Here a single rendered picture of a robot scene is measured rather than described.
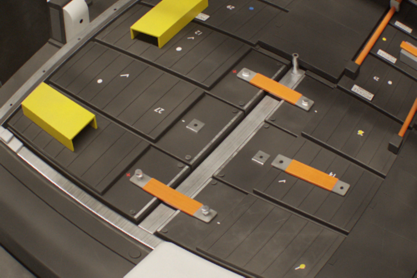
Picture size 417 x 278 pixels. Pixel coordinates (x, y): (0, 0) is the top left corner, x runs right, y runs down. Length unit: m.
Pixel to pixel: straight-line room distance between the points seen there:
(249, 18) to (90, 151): 0.43
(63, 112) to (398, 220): 0.64
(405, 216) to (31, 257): 0.63
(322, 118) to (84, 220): 0.48
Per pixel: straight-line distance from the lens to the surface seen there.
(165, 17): 1.49
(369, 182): 1.23
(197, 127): 1.32
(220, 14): 1.54
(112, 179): 1.25
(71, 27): 1.67
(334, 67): 1.41
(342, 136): 1.30
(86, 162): 1.28
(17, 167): 1.16
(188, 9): 1.51
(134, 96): 1.37
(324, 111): 1.34
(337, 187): 1.21
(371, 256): 1.12
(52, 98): 1.36
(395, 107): 1.37
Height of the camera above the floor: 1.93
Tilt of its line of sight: 45 degrees down
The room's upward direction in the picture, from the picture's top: 5 degrees counter-clockwise
